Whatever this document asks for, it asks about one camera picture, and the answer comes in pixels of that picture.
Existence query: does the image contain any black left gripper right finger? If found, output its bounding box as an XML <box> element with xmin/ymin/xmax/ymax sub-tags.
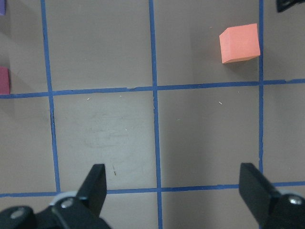
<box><xmin>239</xmin><ymin>163</ymin><xmax>279</xmax><ymax>224</ymax></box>

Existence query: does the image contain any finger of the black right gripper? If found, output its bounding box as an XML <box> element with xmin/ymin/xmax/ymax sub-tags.
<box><xmin>276</xmin><ymin>0</ymin><xmax>305</xmax><ymax>13</ymax></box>

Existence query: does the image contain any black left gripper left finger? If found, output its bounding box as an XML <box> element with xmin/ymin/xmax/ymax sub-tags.
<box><xmin>76</xmin><ymin>164</ymin><xmax>107</xmax><ymax>216</ymax></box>

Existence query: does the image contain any orange foam cube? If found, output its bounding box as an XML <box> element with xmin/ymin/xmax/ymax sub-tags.
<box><xmin>219</xmin><ymin>23</ymin><xmax>261</xmax><ymax>64</ymax></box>

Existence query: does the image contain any pink foam cube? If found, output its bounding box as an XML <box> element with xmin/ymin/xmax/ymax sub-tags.
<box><xmin>0</xmin><ymin>67</ymin><xmax>10</xmax><ymax>95</ymax></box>

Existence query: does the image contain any purple foam cube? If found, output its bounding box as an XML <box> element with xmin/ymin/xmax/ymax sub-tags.
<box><xmin>0</xmin><ymin>0</ymin><xmax>6</xmax><ymax>16</ymax></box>

